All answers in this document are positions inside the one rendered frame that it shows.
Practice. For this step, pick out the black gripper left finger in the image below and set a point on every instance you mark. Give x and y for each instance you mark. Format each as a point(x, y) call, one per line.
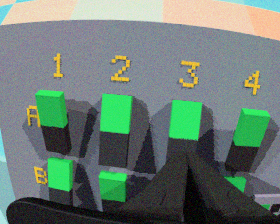
point(160, 202)

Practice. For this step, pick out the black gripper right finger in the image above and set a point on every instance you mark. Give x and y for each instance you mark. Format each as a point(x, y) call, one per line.
point(211, 199)

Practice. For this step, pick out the grey switch panel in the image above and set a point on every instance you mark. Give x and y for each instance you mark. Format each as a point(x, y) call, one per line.
point(91, 110)

